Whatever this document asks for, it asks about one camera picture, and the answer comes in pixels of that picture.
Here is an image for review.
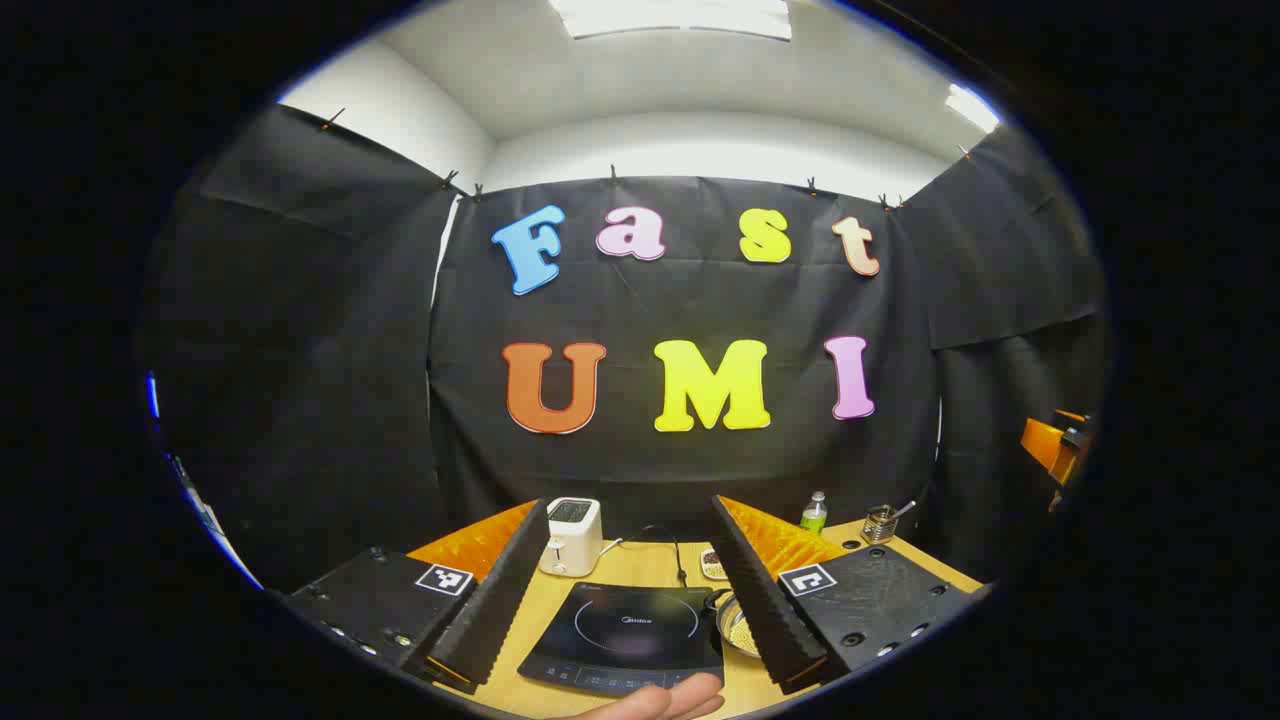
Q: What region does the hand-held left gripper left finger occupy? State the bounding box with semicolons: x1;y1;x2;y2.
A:
288;498;551;693

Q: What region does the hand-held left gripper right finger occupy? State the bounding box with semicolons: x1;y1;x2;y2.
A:
710;495;978;697

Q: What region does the stainless steel pot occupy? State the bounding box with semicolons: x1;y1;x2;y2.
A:
705;588;763;659

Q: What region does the black induction cooktop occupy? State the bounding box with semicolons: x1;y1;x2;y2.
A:
517;582;726;699

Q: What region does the white toaster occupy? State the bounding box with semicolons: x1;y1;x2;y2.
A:
538;497;604;578

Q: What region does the black backdrop cloth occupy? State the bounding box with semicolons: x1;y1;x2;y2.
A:
140;100;1111;593

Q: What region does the ceiling light panel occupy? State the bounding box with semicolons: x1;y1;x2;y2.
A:
548;0;793;41
945;84;1001;134

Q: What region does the black power cable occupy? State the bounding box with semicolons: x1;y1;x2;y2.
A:
600;524;691;588

